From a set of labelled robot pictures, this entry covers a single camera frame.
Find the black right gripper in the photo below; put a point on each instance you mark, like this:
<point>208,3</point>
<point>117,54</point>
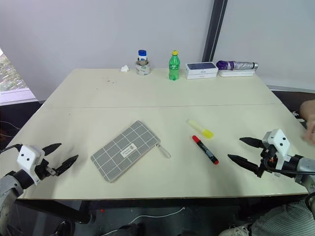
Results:
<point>269,157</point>

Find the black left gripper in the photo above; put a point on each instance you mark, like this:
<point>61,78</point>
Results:
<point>43,170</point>

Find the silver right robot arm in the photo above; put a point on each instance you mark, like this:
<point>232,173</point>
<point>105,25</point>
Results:
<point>304,166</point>

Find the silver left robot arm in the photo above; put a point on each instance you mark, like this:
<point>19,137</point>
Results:
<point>9,189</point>

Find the grey checked pencil pouch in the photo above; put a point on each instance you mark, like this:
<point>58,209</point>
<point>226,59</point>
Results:
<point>118,152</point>

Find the person's bare hand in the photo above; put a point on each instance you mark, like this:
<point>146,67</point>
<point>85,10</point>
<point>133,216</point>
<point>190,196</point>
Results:
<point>311,132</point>

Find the red and black marker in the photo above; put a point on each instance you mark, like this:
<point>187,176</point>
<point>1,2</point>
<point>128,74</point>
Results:
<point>205,150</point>

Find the yellow highlighter pen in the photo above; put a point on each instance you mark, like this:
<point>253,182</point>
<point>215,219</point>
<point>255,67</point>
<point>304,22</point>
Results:
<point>201,129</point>

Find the striped grey trousers leg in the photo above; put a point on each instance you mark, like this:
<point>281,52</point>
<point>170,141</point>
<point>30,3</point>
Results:
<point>283,218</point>

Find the white sneaker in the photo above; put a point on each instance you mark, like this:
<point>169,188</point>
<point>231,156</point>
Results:
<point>236,231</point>

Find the flat white box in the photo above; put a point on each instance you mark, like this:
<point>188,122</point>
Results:
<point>236,73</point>

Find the purple folded umbrella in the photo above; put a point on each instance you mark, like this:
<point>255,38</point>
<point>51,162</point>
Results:
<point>236,65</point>

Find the white box with red print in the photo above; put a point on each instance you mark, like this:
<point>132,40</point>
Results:
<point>201,76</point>

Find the window with white sill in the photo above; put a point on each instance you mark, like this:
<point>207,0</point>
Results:
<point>12,78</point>

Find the dark blue topped phone box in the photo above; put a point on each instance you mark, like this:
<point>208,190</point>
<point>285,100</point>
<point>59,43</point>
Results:
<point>201,66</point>

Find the crumpled white tissue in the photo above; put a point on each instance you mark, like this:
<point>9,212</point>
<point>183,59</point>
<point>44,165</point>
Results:
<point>125,68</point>

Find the green plastic soda bottle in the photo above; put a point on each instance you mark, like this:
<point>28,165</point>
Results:
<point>174,66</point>

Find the clear packing tape roll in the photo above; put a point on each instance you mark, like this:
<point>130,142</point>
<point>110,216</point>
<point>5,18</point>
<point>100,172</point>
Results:
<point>143,70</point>

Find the dark vertical pillar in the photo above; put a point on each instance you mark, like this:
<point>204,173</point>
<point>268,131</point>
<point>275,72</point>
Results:
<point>214,29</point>

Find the small blue-capped white bottle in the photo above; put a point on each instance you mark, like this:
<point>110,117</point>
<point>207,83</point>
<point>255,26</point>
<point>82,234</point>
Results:
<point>142,56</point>

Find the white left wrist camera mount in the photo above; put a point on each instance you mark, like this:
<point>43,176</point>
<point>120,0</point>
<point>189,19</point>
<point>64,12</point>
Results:
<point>27,157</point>

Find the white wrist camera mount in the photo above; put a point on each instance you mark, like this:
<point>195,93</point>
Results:
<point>279,141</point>
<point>27,157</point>

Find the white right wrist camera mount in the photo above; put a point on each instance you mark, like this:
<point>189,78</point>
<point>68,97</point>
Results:
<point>279,141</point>

